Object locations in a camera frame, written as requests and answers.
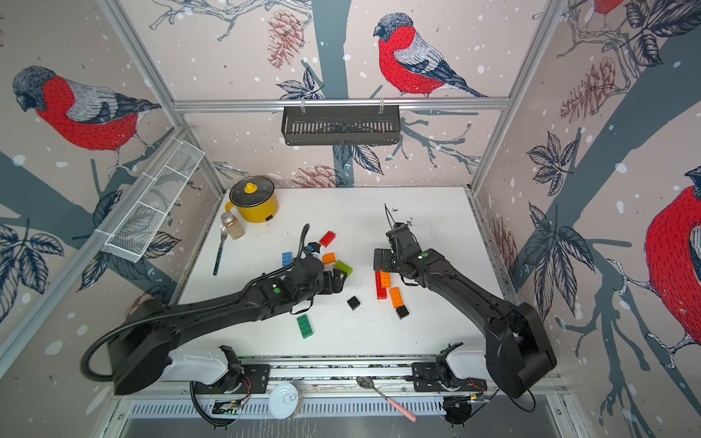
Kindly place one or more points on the blue lego brick upper left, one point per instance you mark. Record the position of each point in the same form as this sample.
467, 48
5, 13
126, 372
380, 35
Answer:
287, 259

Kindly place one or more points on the yellow pot with lid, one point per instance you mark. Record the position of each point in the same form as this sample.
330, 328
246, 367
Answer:
254, 198

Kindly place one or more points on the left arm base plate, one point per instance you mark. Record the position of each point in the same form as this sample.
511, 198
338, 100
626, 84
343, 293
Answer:
251, 379

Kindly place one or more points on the lime green lego brick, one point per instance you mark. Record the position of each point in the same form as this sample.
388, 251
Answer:
343, 267

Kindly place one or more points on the dark green lego brick front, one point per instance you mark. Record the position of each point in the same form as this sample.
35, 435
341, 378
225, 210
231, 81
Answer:
305, 327

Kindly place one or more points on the black lego brick attached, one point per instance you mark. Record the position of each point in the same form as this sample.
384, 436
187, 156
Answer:
402, 312

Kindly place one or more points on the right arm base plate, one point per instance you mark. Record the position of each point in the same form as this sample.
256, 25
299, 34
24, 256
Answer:
435, 377

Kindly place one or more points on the small glass jar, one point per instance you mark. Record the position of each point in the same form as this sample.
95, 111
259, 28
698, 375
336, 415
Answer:
233, 227

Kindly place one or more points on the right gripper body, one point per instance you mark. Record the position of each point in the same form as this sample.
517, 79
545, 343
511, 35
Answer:
391, 261

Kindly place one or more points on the white wire wall basket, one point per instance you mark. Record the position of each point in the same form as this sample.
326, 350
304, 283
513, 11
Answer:
157, 191

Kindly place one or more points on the red lego brick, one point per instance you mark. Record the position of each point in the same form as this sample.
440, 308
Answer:
381, 293
327, 239

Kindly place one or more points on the orange lego brick front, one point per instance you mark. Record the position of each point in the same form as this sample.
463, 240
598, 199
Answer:
396, 297

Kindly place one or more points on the pink handled spoon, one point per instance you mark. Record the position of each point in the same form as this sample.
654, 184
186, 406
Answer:
368, 384

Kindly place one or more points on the white round lid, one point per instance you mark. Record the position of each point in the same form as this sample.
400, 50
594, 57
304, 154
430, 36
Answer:
284, 401

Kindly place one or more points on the orange lego brick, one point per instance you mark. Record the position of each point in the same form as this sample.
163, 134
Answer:
386, 281
396, 297
329, 259

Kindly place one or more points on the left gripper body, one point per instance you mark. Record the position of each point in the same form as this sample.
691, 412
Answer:
328, 286

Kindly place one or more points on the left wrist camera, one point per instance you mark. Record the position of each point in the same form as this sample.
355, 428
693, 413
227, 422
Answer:
313, 248

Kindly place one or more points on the black small lego brick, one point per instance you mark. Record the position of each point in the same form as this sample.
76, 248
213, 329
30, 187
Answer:
354, 303

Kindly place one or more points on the black wire shelf basket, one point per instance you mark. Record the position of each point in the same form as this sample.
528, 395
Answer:
341, 125

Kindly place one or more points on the teal handled spoon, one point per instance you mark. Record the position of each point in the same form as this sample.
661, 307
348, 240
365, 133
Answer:
223, 237

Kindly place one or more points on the red lego brick back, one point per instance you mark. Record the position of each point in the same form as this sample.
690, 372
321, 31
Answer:
327, 239

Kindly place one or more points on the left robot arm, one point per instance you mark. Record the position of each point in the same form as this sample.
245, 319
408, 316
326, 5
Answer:
136, 354

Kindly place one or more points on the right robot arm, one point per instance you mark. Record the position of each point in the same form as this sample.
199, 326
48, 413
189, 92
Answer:
518, 352

